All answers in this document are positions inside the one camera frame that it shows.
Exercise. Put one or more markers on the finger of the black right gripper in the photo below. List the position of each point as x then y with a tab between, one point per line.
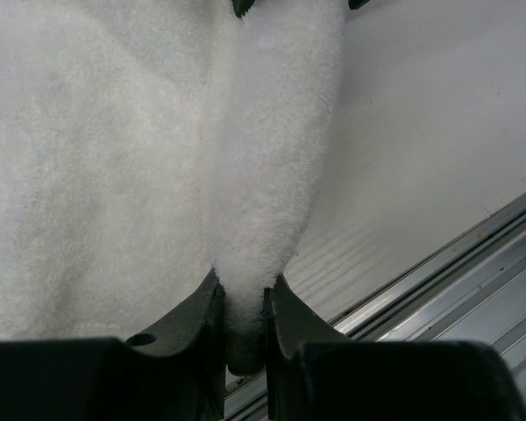
241	7
357	4

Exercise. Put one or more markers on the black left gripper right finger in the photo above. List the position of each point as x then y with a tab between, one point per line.
317	373

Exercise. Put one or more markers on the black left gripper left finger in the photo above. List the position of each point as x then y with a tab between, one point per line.
172	370

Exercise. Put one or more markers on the aluminium rail frame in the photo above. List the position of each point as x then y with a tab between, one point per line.
473	288

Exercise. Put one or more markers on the white towel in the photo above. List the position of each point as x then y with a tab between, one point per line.
145	143

